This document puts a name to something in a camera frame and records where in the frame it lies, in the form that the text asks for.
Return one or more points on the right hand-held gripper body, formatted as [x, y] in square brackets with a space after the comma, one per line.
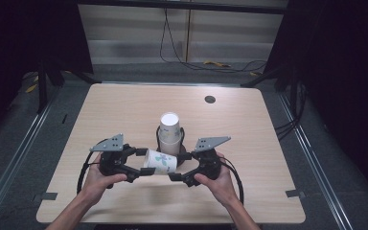
[208, 161]

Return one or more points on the silver floor rail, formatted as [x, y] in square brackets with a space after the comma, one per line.
[316, 159]
[16, 153]

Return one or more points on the round grey table grommet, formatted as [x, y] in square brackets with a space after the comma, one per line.
[210, 99]

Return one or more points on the black metal stand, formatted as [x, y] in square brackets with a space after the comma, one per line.
[42, 89]
[265, 78]

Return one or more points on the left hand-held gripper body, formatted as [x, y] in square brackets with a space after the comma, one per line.
[113, 159]

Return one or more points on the black metal beam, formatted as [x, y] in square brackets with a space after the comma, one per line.
[185, 5]

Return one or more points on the brown cup holder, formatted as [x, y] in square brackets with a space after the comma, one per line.
[183, 149]

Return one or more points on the stack of white paper cups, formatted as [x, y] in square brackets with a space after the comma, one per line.
[170, 132]

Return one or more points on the yellow floor tape scrap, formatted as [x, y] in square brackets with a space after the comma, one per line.
[217, 64]
[31, 88]

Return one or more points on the flower print paper cup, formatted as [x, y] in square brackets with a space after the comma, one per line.
[159, 162]

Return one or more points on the person's right hand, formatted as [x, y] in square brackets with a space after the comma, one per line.
[218, 188]

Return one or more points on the grey tape strip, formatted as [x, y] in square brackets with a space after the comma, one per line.
[295, 193]
[46, 196]

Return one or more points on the person's left hand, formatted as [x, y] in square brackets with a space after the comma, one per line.
[96, 182]

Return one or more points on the dark curtain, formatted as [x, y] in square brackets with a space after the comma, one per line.
[19, 48]
[341, 80]

